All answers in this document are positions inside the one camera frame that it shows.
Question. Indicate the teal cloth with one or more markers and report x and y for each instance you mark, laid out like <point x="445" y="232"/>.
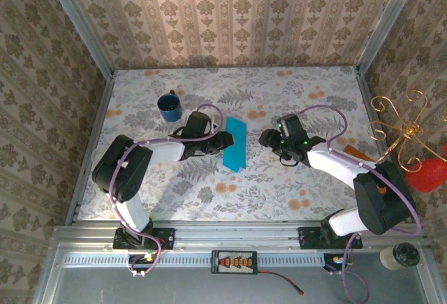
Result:
<point x="234" y="146"/>

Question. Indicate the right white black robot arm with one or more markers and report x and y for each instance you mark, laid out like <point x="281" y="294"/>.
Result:
<point x="380" y="195"/>

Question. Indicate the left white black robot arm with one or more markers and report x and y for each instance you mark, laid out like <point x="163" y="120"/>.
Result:
<point x="120" y="174"/>

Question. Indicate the dark blue mug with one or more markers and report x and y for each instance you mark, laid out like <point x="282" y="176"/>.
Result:
<point x="170" y="112"/>

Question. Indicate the brown wooden board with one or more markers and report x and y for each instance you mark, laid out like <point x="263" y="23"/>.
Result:
<point x="358" y="153"/>

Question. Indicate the black power distribution board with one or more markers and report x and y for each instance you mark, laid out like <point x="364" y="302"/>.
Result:
<point x="234" y="262"/>

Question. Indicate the black controller board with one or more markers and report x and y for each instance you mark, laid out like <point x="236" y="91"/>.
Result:
<point x="139" y="258"/>
<point x="331" y="260"/>

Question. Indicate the red heart ornament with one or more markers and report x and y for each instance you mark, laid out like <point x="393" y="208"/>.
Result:
<point x="426" y="174"/>

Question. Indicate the aluminium cross rail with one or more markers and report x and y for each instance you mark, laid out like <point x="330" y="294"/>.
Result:
<point x="237" y="234"/>

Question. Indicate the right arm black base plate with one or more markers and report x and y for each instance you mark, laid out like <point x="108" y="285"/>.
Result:
<point x="307" y="239"/>

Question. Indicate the aluminium side rail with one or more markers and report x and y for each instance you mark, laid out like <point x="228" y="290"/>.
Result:
<point x="97" y="126"/>
<point x="365" y="87"/>

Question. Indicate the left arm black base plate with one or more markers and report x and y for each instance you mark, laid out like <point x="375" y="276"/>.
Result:
<point x="164" y="237"/>

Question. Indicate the aluminium corner post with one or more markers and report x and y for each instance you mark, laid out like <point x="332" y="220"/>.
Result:
<point x="81" y="21"/>
<point x="386" y="21"/>

